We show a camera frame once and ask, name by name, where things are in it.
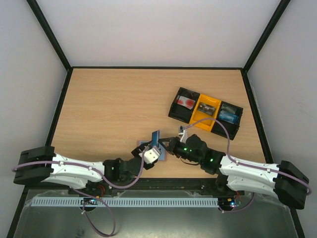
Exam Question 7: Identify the blue VIP credit card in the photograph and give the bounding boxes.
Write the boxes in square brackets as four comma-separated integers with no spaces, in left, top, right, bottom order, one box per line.
[150,130,160,147]

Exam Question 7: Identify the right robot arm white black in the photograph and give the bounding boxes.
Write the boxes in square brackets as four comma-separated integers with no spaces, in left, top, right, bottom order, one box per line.
[158,134,310,210]

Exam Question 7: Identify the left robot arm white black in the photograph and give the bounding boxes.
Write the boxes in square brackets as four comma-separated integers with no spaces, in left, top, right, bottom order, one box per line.
[12,143,161,189]

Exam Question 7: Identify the dark card in yellow bin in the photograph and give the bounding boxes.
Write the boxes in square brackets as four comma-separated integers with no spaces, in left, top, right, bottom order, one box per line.
[198,103,215,116]

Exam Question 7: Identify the red white card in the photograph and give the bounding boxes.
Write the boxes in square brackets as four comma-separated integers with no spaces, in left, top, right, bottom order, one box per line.
[177,96,196,110]

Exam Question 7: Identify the black bin left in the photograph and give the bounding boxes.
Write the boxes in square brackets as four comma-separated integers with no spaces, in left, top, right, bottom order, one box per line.
[168,87,200,123]

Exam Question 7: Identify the black bin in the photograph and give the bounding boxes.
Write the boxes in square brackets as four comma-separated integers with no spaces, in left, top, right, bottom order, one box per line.
[168,87,200,123]
[216,101,243,140]

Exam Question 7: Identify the yellow bin middle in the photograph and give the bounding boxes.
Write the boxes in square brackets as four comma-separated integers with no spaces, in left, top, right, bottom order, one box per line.
[189,94,221,132]

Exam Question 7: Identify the black bin right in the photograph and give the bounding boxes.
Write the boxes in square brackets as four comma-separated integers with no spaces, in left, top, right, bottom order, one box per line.
[216,101,243,140]

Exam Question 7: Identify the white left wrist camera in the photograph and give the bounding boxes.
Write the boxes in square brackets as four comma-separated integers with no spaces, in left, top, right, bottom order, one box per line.
[139,146,161,164]

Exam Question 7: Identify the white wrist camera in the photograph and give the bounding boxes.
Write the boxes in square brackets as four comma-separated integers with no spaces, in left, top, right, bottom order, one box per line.
[139,146,161,164]
[178,126,188,143]

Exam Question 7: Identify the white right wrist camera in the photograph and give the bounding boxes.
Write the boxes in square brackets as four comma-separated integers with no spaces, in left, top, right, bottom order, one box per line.
[178,126,188,143]

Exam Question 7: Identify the black aluminium front rail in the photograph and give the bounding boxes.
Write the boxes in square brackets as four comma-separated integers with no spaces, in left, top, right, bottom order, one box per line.
[26,176,288,195]

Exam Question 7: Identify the light blue slotted cable duct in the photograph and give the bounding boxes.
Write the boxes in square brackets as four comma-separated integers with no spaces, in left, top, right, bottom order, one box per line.
[30,197,218,208]

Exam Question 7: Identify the black frame post left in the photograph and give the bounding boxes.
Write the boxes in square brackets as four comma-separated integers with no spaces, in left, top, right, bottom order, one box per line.
[26,0,72,72]

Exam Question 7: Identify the black frame post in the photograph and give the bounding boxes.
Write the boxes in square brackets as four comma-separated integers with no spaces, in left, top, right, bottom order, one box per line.
[26,0,72,72]
[243,0,291,72]

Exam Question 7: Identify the black frame post right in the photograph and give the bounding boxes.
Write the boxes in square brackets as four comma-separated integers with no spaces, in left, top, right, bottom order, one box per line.
[243,0,291,72]

